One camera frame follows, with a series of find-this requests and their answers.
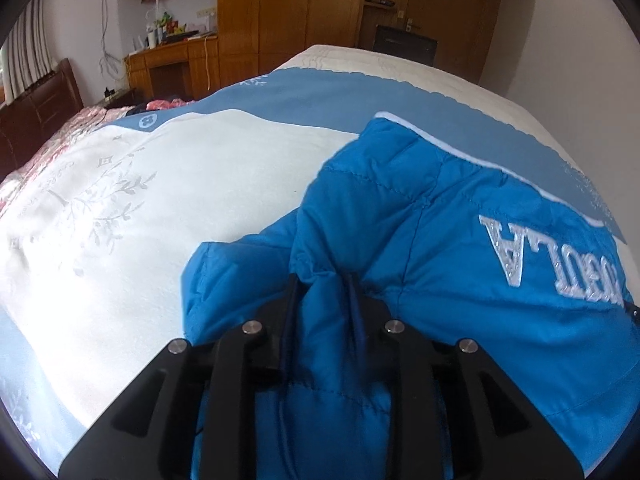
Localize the wooden wardrobe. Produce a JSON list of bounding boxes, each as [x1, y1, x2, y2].
[[117, 0, 373, 88]]

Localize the dark nightstand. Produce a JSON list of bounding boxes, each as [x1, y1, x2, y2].
[[97, 87, 138, 111]]

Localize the dark wooden headboard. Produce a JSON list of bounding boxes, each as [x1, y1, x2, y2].
[[0, 57, 85, 181]]

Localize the white quilted bed sheet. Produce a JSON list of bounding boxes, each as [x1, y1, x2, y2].
[[277, 44, 608, 211]]

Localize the black rectangular appliance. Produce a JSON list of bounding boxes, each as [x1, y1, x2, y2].
[[374, 24, 439, 67]]

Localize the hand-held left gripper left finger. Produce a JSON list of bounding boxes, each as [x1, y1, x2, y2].
[[59, 275, 306, 480]]

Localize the wooden desk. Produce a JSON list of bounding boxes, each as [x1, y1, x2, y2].
[[124, 36, 221, 103]]

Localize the wooden door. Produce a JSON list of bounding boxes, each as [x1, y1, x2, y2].
[[405, 0, 506, 86]]

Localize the striped curtain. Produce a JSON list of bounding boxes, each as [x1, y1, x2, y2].
[[0, 0, 58, 103]]

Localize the hanging wall cables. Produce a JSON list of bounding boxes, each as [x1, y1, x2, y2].
[[97, 0, 128, 81]]

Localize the pink quilt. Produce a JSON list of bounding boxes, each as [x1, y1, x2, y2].
[[0, 97, 196, 211]]

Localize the yellow cable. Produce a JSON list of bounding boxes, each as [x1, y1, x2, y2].
[[202, 35, 213, 95]]

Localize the blue puffer jacket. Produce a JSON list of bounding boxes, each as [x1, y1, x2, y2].
[[180, 114, 640, 480]]

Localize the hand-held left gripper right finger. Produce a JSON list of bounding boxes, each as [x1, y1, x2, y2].
[[345, 272, 583, 480]]

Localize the bed with blue-white sheet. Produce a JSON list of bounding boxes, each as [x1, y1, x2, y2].
[[0, 67, 631, 461]]

